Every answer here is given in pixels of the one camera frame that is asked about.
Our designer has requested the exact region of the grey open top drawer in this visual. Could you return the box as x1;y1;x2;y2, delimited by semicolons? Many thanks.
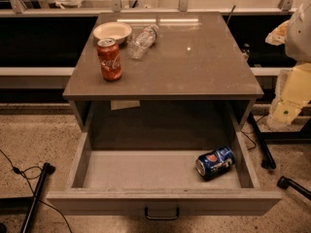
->
47;128;282;216

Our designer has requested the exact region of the black floor cable left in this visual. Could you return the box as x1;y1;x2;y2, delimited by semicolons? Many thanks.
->
0;149;74;233

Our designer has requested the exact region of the black drawer handle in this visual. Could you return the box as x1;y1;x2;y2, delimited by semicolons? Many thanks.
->
144;207;180;221

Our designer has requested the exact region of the red coca-cola can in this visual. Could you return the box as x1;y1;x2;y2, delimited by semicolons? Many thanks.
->
97;38;121;82

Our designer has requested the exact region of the grey cabinet with counter top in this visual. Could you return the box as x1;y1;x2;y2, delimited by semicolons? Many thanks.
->
64;13;262;150

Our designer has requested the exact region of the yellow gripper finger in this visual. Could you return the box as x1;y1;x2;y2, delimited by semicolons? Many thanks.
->
265;20;289;46
271;101;302;124

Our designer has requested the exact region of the black stand leg left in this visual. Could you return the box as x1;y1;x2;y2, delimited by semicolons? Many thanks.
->
19;162;55;233

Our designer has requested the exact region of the black stand leg right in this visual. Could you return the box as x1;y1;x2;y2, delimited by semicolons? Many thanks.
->
248;113;276;170

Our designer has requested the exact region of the paper label under counter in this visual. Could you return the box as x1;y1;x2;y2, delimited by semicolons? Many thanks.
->
111;100;140;110

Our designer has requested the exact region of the clear plastic water bottle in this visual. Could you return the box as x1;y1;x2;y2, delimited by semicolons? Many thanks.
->
127;24;158;59

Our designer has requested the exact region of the black stand leg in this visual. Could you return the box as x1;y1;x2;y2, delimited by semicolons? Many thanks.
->
248;113;276;170
19;162;55;233

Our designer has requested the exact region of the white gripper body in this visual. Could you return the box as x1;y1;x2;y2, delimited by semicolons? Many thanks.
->
278;63;311;109

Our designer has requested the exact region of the white bowl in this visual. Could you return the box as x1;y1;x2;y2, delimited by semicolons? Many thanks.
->
93;22;132;45

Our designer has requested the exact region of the blue pepsi can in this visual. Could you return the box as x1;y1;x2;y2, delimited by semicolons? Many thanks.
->
195;147;235;180

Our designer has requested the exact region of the black caster leg right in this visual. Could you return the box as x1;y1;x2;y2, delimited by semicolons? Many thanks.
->
277;176;311;200

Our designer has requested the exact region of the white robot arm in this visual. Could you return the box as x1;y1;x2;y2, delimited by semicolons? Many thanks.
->
265;0;311;127

